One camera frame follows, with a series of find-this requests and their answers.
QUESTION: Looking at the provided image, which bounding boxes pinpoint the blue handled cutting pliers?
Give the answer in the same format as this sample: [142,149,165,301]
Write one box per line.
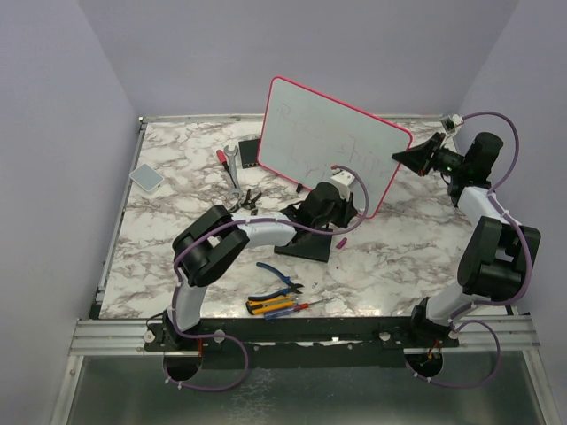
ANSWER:
[256,262,303,294]

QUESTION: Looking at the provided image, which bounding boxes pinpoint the small white square box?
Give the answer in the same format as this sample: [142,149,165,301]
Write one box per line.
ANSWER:
[129,164,164,193]

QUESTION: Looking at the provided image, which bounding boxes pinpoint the black handled wire stripper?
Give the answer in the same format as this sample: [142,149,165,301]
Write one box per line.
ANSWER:
[228,189,262,216]

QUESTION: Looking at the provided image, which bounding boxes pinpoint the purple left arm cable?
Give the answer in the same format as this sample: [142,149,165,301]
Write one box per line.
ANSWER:
[172,164,370,392]

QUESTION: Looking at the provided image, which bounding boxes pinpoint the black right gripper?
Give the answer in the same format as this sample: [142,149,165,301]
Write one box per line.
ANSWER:
[392,134,467,178]

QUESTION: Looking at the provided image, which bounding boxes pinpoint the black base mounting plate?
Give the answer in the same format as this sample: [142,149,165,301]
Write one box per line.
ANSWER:
[144,316,459,369]

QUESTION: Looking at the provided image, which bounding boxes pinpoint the red handled wrench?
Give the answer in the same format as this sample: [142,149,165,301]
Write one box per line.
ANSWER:
[216,146,244,200]

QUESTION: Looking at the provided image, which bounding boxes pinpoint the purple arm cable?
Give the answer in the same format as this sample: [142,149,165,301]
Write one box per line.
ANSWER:
[172,164,370,392]
[411,111,532,390]

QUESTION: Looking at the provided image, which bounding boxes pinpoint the black rear network switch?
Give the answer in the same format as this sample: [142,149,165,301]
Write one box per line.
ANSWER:
[238,138,260,169]

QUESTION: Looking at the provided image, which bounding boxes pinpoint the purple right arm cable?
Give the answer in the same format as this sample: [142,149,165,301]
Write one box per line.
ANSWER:
[411,111,532,390]

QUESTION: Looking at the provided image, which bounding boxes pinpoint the red blue screwdriver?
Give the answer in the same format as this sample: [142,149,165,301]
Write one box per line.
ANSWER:
[264,299,328,320]

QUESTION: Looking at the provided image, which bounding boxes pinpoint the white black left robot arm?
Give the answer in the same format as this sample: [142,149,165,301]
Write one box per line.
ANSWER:
[165,182,359,350]

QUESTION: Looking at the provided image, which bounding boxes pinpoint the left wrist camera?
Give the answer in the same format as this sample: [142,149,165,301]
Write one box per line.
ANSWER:
[330,167,355,200]

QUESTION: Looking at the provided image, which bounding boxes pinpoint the black flat network switch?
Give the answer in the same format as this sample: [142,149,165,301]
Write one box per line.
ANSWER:
[274,234,332,263]

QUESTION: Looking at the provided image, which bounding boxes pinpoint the yellow black utility knife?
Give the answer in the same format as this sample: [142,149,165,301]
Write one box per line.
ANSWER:
[245,295,297,315]

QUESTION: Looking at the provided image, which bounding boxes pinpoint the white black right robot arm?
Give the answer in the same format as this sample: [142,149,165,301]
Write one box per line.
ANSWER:
[392,132,541,346]

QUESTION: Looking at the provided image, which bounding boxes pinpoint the pink framed whiteboard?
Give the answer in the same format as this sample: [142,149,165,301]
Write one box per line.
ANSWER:
[258,76,413,219]

